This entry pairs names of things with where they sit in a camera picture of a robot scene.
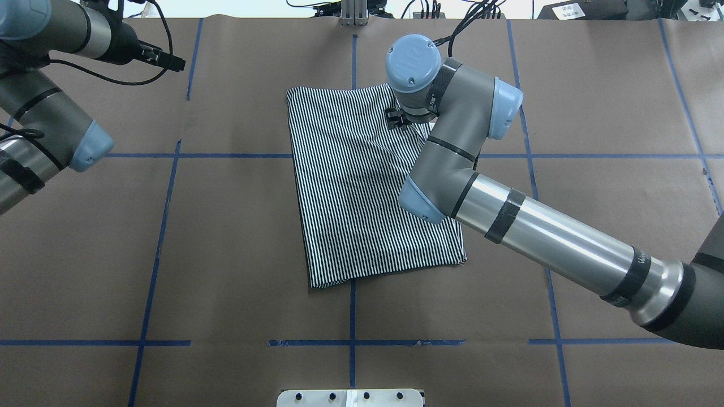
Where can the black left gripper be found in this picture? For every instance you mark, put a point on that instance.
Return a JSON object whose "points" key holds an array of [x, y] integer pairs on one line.
{"points": [[123, 41]]}

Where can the blue white striped shirt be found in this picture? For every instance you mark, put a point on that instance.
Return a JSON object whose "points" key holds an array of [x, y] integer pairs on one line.
{"points": [[349, 171]]}

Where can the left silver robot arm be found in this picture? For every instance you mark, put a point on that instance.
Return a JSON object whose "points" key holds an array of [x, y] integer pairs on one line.
{"points": [[54, 132]]}

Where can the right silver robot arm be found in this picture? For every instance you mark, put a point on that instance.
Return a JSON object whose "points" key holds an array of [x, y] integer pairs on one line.
{"points": [[678, 301]]}

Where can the brown paper table cover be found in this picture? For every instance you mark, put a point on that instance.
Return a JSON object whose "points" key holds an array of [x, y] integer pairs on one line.
{"points": [[173, 272]]}

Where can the black box with label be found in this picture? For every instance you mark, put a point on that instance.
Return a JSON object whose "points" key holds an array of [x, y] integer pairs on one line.
{"points": [[584, 10]]}

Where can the aluminium frame post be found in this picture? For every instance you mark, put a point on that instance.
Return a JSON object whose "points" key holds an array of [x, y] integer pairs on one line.
{"points": [[354, 13]]}

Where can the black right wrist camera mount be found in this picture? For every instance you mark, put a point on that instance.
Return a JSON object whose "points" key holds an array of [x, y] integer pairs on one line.
{"points": [[395, 118]]}

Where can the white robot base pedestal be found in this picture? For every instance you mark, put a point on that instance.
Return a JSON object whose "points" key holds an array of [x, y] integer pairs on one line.
{"points": [[352, 397]]}

